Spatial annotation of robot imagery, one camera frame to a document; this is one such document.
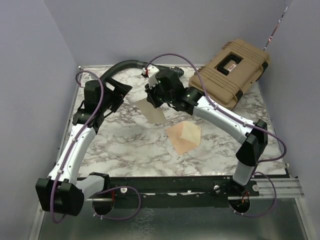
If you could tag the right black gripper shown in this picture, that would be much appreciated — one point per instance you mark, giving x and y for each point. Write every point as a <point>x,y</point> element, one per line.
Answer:
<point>149,92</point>

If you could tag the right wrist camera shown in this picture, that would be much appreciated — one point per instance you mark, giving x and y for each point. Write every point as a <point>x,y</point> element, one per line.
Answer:
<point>150,72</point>

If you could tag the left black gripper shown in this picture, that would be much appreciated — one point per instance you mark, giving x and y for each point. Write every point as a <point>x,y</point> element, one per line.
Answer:
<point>119,91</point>

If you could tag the aluminium rail frame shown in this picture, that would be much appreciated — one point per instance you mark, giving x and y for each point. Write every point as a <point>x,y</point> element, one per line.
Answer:
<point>268,187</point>

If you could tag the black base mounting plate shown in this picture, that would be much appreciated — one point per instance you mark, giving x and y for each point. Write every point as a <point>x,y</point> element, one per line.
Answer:
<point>174,191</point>

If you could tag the tan plastic toolbox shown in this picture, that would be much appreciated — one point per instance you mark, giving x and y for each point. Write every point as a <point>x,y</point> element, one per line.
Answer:
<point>233,70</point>

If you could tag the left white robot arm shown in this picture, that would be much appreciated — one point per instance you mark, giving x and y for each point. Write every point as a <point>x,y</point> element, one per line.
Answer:
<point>61,192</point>

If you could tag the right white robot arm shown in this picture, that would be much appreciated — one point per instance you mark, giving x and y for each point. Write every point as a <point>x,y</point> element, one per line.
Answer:
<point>250,135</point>

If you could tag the pink tan envelope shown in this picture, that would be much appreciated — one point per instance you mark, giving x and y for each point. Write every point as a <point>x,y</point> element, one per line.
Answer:
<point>184,136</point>

